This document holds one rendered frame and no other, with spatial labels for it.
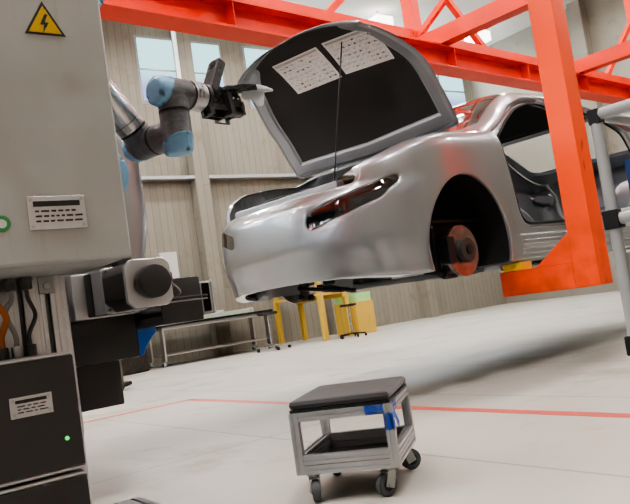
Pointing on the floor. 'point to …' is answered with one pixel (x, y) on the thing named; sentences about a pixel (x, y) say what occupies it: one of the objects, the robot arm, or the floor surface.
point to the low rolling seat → (313, 409)
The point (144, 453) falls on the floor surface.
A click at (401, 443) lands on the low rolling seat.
